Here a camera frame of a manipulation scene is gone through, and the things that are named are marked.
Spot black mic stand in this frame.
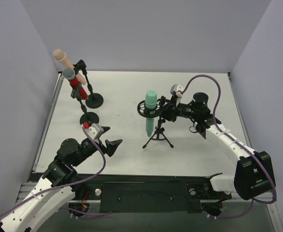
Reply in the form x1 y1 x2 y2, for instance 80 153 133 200
71 84 99 125
73 59 104 109

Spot teal microphone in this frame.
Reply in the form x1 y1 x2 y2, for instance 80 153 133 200
145 90 157 137

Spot tripod shock mount stand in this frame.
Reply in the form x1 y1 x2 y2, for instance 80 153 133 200
137 96 174 149

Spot red glitter microphone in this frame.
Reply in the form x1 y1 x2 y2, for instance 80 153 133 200
62 68 88 100

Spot pink microphone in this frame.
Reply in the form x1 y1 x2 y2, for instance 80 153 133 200
53 49 86 85

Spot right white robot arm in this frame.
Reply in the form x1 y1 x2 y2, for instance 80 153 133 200
158 92 277 201

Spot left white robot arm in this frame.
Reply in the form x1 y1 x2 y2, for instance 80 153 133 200
0 123 122 232

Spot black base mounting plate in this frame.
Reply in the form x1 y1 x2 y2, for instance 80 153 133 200
73 174 231 213

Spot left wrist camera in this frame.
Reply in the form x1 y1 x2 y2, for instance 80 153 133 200
82 122 104 140

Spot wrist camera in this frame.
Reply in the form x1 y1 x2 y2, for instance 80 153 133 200
170 84 184 99
82 122 104 140

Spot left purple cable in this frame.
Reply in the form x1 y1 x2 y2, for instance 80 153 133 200
0 125 113 222

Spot purple cable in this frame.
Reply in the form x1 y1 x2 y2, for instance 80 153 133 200
0 125 113 222
180 74 277 219

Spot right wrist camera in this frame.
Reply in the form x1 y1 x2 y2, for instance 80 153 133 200
170 84 184 99

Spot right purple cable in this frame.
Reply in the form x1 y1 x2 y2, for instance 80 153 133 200
180 74 277 219

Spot aluminium frame rail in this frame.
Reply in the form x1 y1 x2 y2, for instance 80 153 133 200
16 182 37 203

